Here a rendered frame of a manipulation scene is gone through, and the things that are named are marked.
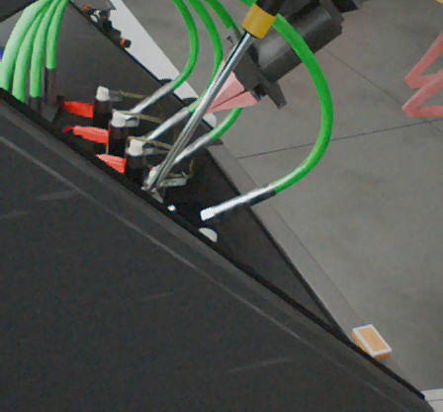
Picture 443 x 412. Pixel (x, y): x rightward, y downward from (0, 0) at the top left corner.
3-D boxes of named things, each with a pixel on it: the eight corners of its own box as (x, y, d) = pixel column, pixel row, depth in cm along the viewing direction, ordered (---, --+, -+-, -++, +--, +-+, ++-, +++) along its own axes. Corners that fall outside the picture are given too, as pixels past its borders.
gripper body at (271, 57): (220, 34, 98) (267, -4, 96) (266, 89, 103) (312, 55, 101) (226, 56, 92) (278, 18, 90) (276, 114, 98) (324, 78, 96)
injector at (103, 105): (120, 209, 133) (128, 99, 121) (91, 213, 131) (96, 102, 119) (115, 201, 135) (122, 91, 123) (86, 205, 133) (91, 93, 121)
